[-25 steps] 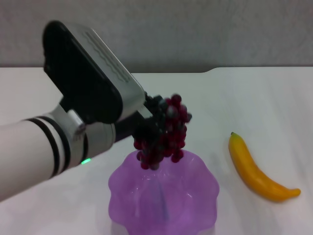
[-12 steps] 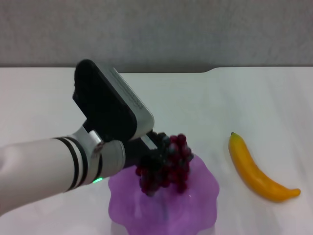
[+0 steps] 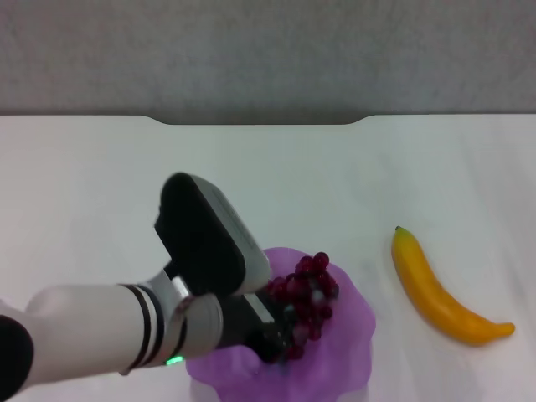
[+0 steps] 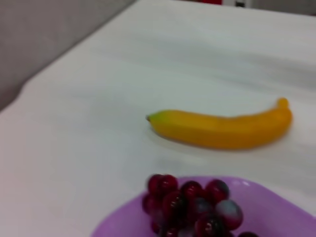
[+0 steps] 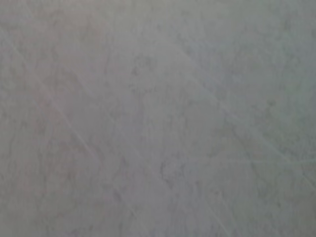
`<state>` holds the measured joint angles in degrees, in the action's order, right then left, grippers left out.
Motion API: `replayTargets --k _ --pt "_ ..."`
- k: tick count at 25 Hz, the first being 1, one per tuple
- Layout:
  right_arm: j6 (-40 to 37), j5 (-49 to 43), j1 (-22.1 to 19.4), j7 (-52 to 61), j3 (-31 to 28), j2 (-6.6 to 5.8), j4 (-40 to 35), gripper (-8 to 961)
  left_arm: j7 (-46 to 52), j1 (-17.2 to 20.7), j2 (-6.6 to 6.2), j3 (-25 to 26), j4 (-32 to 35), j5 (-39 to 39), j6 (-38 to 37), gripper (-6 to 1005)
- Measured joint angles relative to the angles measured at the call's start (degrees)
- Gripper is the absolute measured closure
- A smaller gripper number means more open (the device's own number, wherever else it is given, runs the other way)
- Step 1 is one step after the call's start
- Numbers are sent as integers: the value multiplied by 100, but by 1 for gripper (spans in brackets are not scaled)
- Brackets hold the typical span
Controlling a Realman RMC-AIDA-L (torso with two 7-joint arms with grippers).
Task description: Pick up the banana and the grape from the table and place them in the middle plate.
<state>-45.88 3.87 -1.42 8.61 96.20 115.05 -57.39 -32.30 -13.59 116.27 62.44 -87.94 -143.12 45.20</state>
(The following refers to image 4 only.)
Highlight dark red grape bunch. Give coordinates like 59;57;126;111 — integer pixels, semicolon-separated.
142;174;260;237

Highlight purple scalloped plastic bowl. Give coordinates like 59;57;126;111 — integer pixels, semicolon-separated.
90;175;316;237

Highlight yellow banana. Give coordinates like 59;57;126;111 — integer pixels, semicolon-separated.
145;97;293;151

